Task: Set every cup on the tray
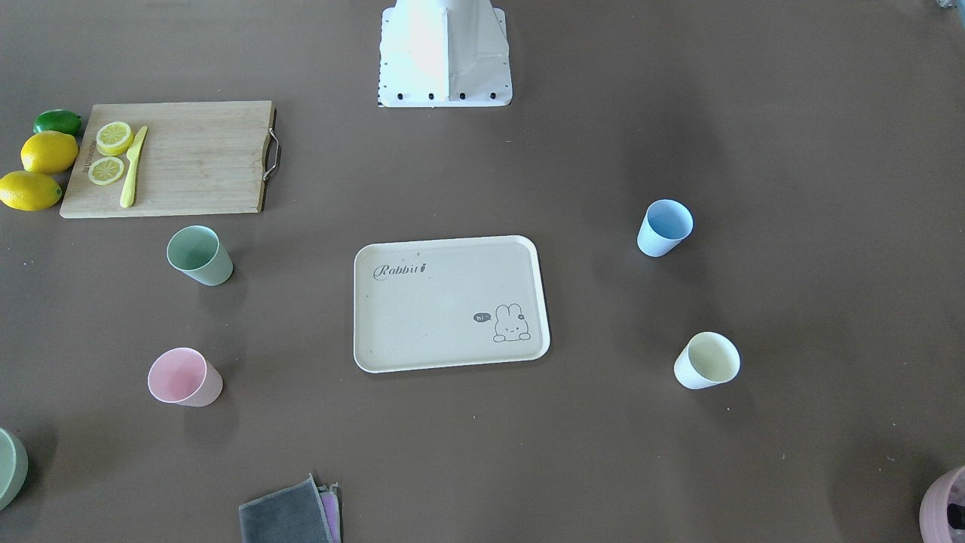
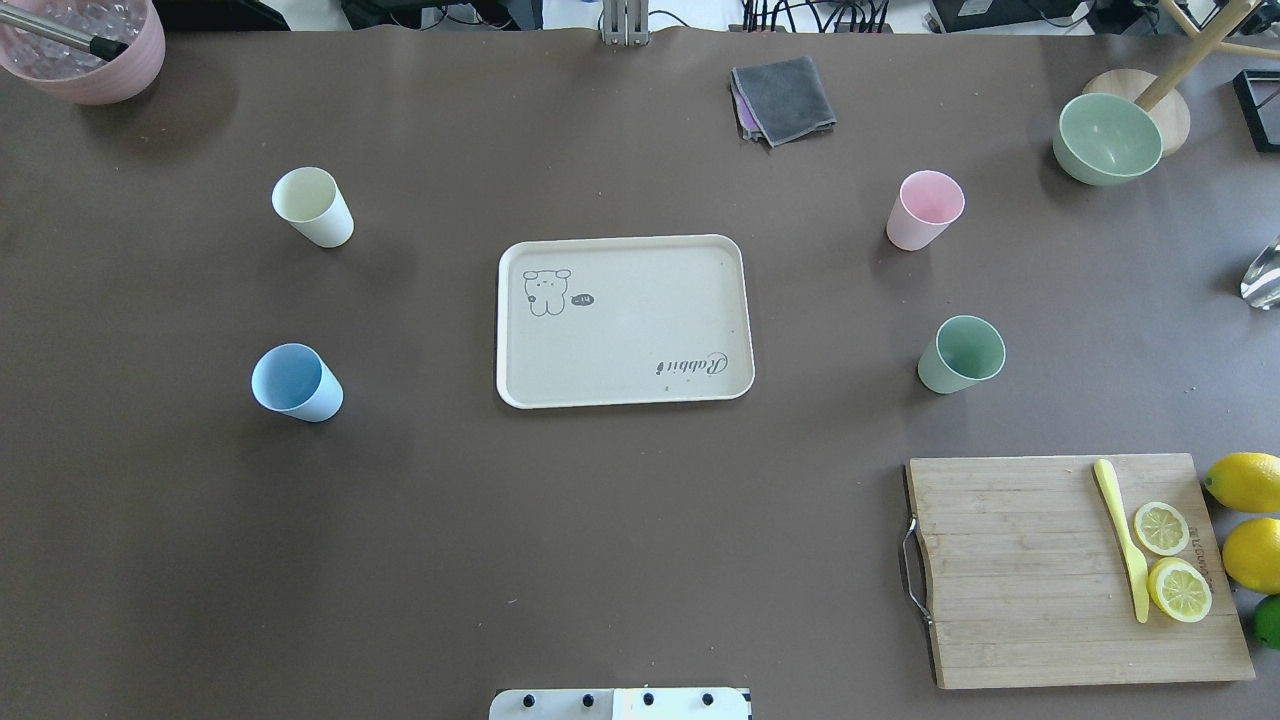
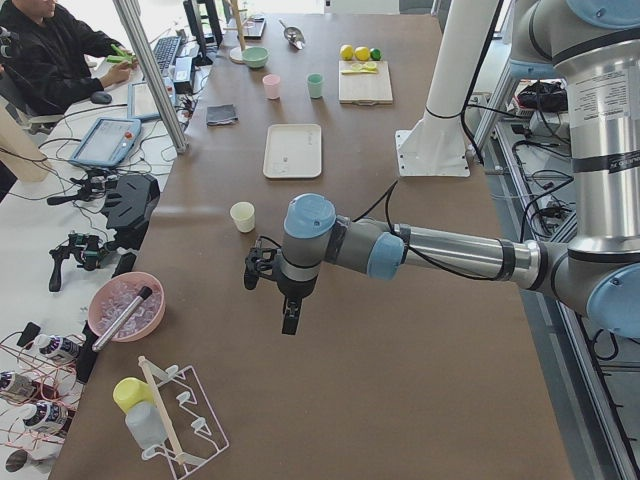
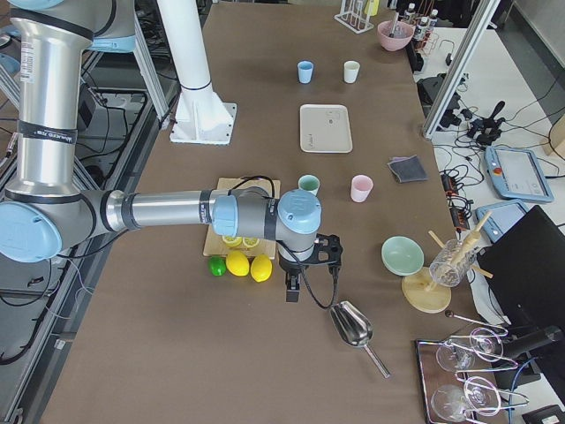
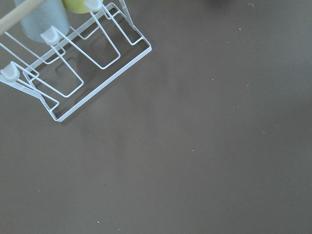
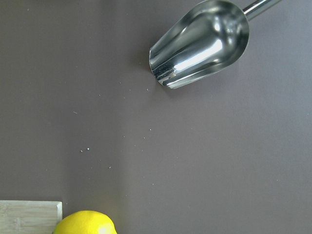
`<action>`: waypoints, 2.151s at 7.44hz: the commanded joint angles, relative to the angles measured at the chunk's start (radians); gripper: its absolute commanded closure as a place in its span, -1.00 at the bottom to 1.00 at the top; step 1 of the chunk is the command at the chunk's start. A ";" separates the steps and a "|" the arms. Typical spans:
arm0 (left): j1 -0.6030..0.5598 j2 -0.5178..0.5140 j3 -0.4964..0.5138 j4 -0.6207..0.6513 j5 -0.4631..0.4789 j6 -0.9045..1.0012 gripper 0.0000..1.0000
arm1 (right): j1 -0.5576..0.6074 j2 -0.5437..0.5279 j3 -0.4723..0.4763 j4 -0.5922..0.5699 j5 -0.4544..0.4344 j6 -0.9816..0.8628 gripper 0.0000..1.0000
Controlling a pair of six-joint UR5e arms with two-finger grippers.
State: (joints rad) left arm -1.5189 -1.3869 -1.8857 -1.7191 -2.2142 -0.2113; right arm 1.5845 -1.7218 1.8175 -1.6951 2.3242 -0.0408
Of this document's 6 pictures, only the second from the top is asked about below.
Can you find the green plastic cup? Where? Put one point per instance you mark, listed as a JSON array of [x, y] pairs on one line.
[[965, 351]]

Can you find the pink plastic cup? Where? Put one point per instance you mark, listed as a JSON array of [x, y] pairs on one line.
[[927, 204]]

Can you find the blue plastic cup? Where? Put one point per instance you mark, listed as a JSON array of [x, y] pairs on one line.
[[293, 380]]

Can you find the cream plastic cup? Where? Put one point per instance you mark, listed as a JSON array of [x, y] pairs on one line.
[[309, 199]]

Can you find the beige rectangular tray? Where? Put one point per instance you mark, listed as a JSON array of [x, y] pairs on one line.
[[611, 321]]

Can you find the grey folded cloth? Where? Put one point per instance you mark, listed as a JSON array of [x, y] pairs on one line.
[[781, 101]]

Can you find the wooden cutting board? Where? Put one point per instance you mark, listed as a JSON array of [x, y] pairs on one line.
[[1025, 585]]

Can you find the green bowl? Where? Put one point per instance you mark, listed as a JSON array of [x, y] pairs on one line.
[[1104, 139]]

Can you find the yellow plastic knife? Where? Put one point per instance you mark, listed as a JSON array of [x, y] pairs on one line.
[[1135, 563]]

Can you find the upper lemon slice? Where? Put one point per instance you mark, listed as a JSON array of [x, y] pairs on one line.
[[1161, 529]]

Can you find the wooden cup stand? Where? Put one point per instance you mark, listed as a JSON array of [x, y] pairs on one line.
[[1158, 95]]

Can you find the whole lemon upper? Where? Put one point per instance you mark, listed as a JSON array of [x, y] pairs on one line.
[[1245, 482]]

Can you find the whole lemon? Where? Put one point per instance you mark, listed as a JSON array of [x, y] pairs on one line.
[[1245, 482], [1250, 555]]

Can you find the clear glass on stand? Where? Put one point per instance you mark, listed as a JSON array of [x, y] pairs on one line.
[[1260, 283]]

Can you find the whole lemon lower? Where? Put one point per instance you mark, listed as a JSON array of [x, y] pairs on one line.
[[1250, 555]]

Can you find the pink bowl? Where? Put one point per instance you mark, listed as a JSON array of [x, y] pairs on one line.
[[64, 72]]

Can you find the green lime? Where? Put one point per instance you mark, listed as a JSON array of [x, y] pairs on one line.
[[1266, 622]]

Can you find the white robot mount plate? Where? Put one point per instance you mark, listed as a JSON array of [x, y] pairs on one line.
[[623, 703]]

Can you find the metal handle in bowl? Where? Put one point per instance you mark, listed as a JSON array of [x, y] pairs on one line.
[[103, 48]]

